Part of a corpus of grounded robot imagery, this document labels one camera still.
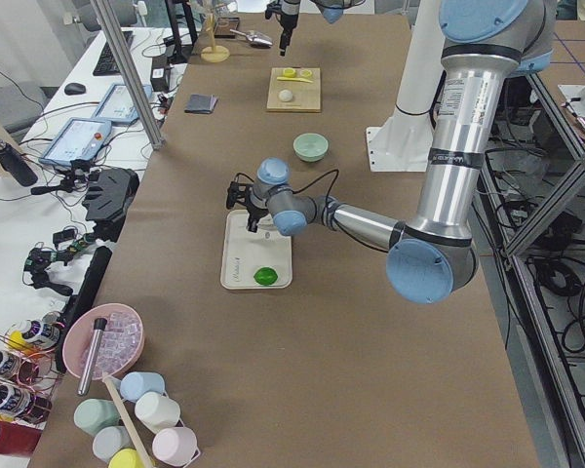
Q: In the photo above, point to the black gamepad device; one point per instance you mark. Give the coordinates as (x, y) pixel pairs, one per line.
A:
(109, 195)

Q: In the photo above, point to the metal scoop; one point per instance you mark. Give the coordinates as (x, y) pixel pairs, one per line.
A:
(254, 38)

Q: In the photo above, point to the green lime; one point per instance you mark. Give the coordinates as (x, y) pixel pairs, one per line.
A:
(265, 276)

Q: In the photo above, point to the black water bottle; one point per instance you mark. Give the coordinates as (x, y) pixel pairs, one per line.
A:
(12, 162)

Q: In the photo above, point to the mint green cup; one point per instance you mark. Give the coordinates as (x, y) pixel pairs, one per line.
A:
(93, 415)

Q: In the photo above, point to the bamboo cutting board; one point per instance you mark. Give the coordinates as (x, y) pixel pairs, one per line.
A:
(306, 97)

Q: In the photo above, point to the yellow cup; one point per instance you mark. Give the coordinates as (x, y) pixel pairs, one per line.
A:
(125, 458)

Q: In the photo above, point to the wooden mug tree stand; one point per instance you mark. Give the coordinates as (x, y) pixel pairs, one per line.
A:
(216, 20)

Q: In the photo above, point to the grey cup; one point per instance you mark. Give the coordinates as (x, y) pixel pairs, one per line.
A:
(109, 440)

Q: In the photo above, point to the near teach pendant tablet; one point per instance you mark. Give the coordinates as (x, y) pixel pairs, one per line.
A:
(79, 139)

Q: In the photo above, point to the teach pendant tablet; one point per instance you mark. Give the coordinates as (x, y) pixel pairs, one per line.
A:
(79, 139)
(116, 106)

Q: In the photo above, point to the white cup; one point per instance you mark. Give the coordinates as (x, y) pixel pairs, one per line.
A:
(157, 412)

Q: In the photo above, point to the aluminium frame post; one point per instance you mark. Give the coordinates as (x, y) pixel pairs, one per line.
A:
(118, 45)

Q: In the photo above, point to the blue cup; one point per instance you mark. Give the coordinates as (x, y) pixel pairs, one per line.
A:
(137, 383)

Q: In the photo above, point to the black computer mouse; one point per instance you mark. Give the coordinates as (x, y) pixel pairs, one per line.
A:
(74, 89)

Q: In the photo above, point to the yellow plastic knife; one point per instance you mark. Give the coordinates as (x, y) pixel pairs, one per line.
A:
(294, 79)

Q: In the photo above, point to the black keyboard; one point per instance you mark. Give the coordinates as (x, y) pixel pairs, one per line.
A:
(106, 63)

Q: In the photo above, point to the far teach pendant tablet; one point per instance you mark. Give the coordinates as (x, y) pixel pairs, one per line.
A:
(116, 106)

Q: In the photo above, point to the beige rabbit print tray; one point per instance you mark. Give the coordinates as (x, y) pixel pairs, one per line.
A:
(244, 252)

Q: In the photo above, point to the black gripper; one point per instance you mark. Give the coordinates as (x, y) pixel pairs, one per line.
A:
(289, 16)
(254, 212)

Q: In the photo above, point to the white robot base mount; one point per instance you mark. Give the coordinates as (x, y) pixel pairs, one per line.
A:
(402, 143)

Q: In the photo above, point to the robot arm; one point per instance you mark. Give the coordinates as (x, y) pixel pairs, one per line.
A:
(432, 255)
(288, 12)

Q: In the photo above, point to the mint green bowl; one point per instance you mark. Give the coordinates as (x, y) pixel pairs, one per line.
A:
(310, 147)

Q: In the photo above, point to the pink bowl with ice cubes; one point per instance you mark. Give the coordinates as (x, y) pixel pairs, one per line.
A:
(121, 345)

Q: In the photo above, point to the white steamed bun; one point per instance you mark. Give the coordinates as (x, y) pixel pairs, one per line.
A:
(285, 95)

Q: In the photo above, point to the grey folded cloth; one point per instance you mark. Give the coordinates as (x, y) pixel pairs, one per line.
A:
(201, 104)

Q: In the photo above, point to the metal tube in bowl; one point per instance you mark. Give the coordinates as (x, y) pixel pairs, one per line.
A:
(90, 362)

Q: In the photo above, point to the pink cup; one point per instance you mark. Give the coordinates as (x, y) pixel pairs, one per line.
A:
(175, 446)

